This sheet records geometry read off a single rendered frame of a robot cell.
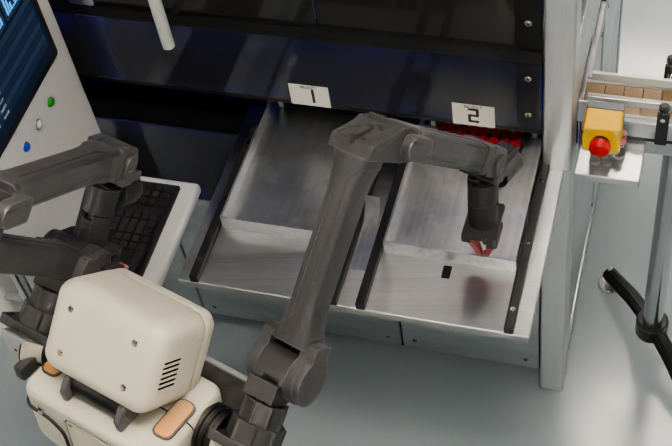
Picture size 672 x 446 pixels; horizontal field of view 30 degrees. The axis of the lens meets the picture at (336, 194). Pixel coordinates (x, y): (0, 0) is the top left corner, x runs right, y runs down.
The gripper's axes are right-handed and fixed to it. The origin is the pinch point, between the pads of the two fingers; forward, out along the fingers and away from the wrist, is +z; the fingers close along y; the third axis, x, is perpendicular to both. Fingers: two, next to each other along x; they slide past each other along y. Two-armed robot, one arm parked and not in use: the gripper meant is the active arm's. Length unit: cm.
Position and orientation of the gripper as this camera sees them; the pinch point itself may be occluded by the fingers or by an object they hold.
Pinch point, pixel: (483, 254)
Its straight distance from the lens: 241.6
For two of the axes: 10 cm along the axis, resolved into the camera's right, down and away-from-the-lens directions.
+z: 0.8, 7.4, 6.7
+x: -9.6, -1.2, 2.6
